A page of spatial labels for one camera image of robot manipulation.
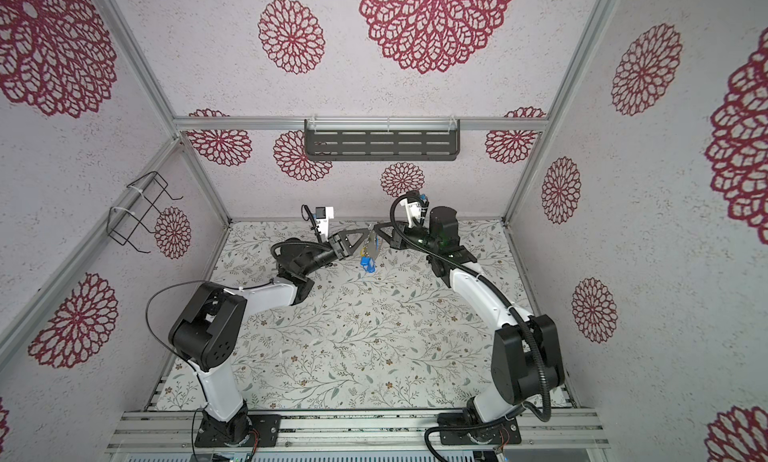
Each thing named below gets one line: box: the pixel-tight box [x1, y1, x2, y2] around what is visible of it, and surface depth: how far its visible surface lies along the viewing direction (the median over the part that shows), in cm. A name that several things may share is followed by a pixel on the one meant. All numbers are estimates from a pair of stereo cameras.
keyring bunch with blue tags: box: [360, 230, 379, 273], surface depth 80 cm
